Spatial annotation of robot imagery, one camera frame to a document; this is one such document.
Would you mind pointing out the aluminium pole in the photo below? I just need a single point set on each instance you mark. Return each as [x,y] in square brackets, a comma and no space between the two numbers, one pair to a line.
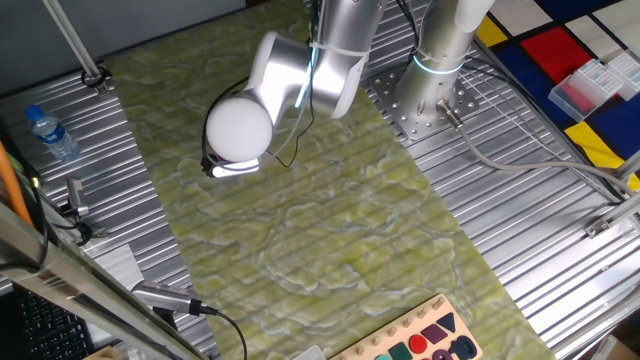
[70,37]

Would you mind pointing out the colourful checked cloth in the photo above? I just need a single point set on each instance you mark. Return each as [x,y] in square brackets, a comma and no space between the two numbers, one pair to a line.
[550,50]

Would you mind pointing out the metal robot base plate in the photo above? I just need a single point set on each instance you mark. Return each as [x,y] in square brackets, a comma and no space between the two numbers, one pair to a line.
[385,95]

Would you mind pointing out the orange pipe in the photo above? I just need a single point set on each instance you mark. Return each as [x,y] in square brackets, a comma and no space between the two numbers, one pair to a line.
[12,190]

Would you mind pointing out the wooden shape puzzle board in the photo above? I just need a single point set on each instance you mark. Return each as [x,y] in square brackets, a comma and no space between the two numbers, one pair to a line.
[395,330]

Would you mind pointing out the red round puzzle piece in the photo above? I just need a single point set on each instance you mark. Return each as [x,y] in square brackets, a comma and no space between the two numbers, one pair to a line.
[418,344]

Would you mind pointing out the black clamp tool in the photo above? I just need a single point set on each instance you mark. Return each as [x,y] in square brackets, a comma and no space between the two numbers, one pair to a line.
[76,196]

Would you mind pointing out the white pipette tip box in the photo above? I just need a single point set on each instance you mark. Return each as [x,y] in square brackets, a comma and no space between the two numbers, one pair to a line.
[631,74]
[595,82]

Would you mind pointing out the clear plastic water bottle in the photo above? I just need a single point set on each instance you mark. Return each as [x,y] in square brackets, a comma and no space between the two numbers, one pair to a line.
[52,134]

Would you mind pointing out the purple square puzzle piece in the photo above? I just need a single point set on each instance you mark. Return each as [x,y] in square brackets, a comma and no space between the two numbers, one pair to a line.
[434,334]

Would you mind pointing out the black keyboard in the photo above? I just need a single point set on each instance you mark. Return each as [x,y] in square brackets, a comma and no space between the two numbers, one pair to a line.
[50,330]

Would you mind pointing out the brown cardboard box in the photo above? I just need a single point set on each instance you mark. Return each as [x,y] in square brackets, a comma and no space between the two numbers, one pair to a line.
[622,350]

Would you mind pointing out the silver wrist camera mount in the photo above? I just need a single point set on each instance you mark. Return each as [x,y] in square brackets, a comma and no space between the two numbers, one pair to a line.
[235,170]

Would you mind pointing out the green marble pattern mat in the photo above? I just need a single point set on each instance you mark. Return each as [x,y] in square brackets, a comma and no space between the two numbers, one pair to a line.
[325,225]

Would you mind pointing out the white paper sheet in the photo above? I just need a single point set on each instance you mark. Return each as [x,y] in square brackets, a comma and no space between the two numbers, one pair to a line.
[117,265]

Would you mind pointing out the translucent white plastic lid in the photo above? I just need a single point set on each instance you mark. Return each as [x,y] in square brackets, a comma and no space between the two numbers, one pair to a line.
[311,354]

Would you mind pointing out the dark blue puzzle piece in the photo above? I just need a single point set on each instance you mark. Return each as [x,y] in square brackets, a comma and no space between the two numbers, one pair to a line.
[462,347]

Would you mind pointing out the blue triangle puzzle piece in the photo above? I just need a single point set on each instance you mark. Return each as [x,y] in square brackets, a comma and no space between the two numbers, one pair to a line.
[447,321]

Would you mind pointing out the aluminium frame bar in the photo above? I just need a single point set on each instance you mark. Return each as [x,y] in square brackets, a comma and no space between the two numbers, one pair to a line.
[75,282]

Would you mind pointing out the green square puzzle piece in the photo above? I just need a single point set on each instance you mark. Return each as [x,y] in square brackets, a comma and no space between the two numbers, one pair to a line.
[400,352]

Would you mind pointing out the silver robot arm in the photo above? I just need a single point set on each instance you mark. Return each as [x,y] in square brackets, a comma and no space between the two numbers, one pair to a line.
[280,75]

